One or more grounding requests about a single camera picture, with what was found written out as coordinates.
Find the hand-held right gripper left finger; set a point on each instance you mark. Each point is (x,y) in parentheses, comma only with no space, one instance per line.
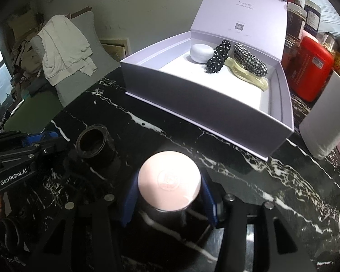
(130,201)

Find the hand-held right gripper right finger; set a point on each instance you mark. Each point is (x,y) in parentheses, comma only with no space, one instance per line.
(209,204)

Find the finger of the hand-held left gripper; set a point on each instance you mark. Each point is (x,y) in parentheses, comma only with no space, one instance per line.
(34,138)
(45,148)

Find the black jar with pink lid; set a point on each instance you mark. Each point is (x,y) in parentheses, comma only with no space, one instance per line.
(170,178)

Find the black plastic cylinder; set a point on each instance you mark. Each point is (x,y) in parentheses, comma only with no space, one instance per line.
(107,153)

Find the white hinged-lid gift box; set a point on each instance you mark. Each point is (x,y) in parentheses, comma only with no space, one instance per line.
(201,102)

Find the cream plastic hair clip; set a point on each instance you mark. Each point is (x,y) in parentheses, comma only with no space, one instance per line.
(243,75)

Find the black polka dot scrunchie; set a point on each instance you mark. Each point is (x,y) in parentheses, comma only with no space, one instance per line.
(218,58)

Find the black white gingham scrunchie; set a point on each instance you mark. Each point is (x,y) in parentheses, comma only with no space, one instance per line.
(249,59)

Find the white round case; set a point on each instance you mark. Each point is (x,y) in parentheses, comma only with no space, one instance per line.
(201,53)

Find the dark green cushion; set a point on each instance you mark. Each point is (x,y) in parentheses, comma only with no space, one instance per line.
(31,113)

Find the pile of brown clothes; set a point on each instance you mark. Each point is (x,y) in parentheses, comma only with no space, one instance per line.
(25,56)

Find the white cloth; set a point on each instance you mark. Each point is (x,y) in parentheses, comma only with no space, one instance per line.
(65,48)

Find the grey chair with white cloth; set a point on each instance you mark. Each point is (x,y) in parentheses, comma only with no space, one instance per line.
(102,59)

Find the brown cardboard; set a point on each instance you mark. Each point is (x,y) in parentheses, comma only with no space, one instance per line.
(80,12)

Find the red plastic container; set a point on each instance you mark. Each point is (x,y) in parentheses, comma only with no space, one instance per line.
(311,68)

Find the pink bottle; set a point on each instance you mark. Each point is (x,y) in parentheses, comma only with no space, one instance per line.
(308,36)

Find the dark jar with blue label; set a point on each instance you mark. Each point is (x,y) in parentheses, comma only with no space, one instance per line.
(312,15)

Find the white paper sheet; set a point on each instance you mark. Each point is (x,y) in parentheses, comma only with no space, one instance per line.
(333,8)

